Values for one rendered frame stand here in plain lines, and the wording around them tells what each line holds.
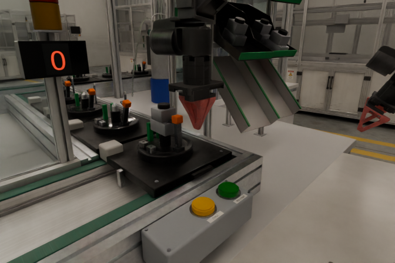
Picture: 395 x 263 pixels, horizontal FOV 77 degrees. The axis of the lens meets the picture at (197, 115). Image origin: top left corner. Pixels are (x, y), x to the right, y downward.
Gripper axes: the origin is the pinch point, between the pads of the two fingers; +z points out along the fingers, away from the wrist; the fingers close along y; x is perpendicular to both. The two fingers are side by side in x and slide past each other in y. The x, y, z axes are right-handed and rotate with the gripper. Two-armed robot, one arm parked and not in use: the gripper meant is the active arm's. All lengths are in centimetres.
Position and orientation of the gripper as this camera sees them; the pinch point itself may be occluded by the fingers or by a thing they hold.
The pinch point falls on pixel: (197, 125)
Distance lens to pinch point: 53.4
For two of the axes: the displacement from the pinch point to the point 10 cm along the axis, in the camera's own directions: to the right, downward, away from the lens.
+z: 0.0, 9.5, 3.0
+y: -7.1, 2.1, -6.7
